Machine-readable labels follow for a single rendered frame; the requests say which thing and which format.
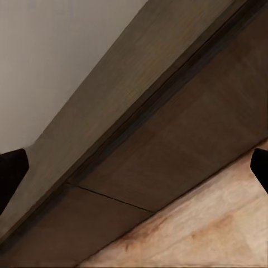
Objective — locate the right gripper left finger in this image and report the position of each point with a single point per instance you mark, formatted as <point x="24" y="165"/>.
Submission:
<point x="13" y="168"/>

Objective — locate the cabinet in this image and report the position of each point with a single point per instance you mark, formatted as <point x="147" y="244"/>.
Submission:
<point x="180" y="94"/>

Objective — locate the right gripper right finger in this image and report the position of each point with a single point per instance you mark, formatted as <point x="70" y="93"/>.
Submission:
<point x="259" y="166"/>

